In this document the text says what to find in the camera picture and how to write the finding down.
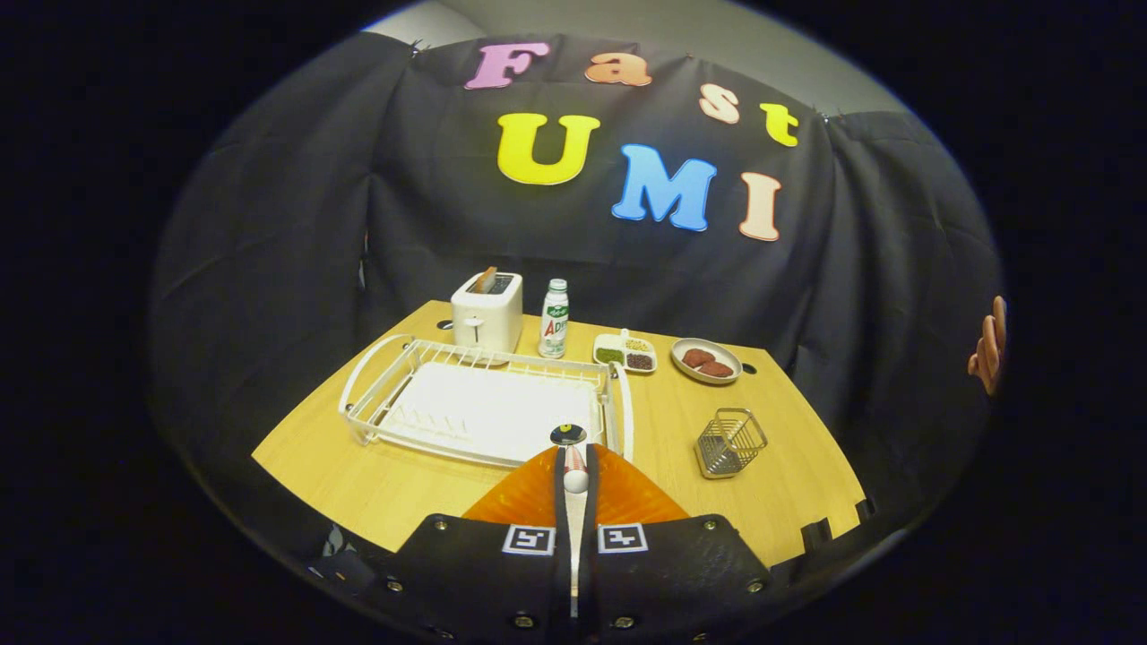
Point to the small oval plate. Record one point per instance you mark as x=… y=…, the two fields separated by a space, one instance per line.
x=733 y=356

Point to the toast bread slice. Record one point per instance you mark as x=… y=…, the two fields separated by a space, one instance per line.
x=485 y=279

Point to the white green label bottle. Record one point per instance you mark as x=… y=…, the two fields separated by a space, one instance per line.
x=555 y=322

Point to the red meat patty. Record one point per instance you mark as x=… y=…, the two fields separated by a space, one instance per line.
x=697 y=357
x=717 y=369

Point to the white divided dish with grains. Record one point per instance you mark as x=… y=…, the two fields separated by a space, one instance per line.
x=625 y=356

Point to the white toaster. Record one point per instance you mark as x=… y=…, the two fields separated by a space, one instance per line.
x=488 y=318

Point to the black backdrop cloth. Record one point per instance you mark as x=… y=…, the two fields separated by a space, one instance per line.
x=296 y=251

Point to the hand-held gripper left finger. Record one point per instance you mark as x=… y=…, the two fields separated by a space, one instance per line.
x=561 y=511

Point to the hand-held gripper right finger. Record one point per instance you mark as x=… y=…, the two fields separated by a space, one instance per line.
x=590 y=511

